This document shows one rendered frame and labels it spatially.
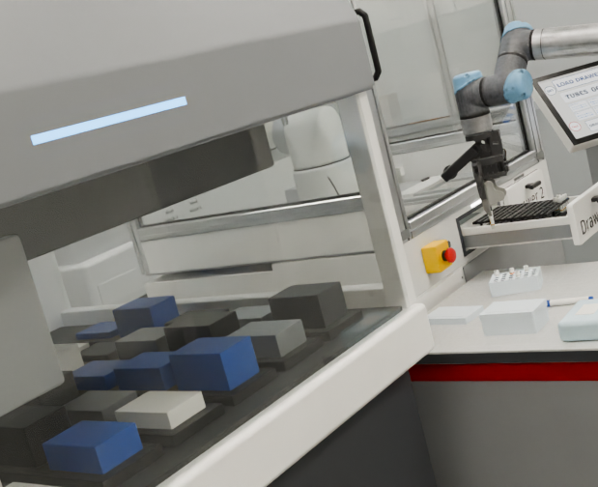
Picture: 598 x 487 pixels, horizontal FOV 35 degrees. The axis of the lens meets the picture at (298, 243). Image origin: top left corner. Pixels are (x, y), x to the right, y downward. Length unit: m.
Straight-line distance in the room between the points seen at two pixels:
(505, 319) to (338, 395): 0.54
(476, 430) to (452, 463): 0.12
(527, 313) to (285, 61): 0.80
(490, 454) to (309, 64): 0.98
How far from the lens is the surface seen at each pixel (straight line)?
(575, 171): 4.41
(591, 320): 1.99
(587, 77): 3.53
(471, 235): 2.66
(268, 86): 1.63
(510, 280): 2.42
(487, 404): 2.13
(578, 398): 2.04
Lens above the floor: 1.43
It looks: 10 degrees down
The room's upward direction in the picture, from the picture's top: 15 degrees counter-clockwise
